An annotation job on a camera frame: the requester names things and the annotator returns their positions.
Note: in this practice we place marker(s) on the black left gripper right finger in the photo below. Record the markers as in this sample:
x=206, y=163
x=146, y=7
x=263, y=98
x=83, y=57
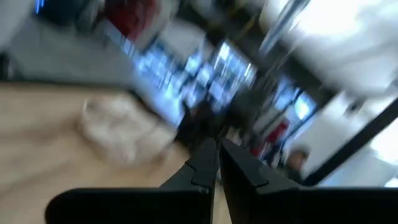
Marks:
x=264, y=202

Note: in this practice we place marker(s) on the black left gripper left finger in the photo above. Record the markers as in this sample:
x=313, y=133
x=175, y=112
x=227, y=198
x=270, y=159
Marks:
x=186, y=202

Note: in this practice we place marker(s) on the white towel with red grid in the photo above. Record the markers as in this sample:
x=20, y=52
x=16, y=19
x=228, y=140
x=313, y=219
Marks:
x=121, y=130

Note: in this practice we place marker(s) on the black frame bar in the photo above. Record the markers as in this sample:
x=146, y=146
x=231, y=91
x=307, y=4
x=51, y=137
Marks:
x=351, y=146

